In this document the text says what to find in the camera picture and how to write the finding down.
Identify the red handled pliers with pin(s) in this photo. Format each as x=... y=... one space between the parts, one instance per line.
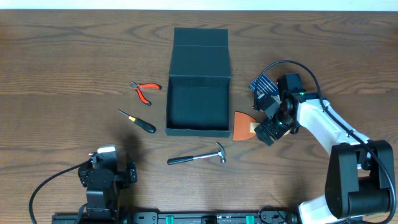
x=140 y=89

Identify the black handled claw hammer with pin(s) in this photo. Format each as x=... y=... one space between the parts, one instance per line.
x=221 y=154

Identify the black yellow screwdriver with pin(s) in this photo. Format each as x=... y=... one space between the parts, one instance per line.
x=141 y=123

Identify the black open box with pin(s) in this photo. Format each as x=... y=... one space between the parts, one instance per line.
x=199 y=82

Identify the black mounting rail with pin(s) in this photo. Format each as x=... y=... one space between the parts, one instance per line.
x=267 y=216

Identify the blue precision screwdriver set case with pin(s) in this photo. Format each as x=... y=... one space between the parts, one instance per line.
x=265 y=86

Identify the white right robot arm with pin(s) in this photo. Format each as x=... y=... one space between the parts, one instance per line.
x=360 y=179

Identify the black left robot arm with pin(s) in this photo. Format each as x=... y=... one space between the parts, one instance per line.
x=103 y=182

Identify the orange scraper wooden handle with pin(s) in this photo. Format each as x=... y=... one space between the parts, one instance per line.
x=246 y=127

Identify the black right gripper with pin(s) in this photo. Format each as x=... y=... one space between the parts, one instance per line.
x=273 y=133

